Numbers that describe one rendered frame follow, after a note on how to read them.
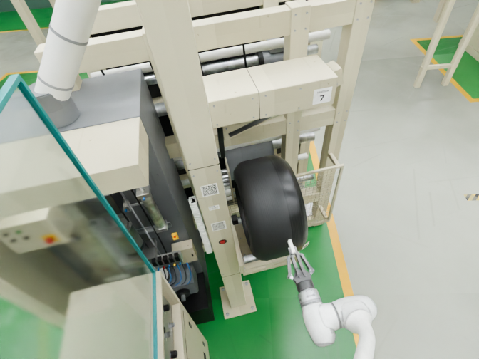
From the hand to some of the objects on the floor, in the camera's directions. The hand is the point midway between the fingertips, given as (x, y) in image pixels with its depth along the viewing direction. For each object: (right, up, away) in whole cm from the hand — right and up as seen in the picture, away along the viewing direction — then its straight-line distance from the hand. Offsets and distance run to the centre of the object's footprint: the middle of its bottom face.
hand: (291, 247), depth 136 cm
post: (-26, -70, +108) cm, 131 cm away
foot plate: (-26, -69, +108) cm, 131 cm away
